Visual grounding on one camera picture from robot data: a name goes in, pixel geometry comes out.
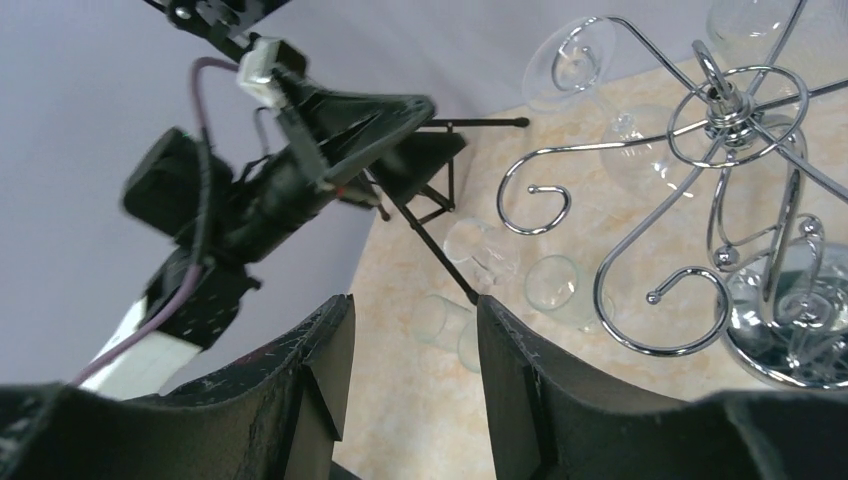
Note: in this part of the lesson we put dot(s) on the chrome wine glass rack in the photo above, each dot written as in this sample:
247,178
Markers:
782,311

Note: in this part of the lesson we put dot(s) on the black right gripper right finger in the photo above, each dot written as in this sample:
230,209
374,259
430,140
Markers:
553,416

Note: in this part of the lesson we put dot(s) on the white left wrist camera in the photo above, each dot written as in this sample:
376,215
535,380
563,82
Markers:
255,75

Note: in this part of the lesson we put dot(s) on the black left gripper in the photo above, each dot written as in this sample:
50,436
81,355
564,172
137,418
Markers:
333,136

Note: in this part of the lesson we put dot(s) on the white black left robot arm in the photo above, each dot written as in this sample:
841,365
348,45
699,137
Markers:
149,346

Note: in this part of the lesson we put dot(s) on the left rear wine glass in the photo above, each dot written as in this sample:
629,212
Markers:
649,172

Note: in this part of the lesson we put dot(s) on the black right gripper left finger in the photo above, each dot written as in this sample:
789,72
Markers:
275,413

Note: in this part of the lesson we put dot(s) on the ribbed clear wine glass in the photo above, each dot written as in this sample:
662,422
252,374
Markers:
448,326

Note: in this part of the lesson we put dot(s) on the black music stand tripod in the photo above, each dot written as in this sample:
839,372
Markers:
182,189

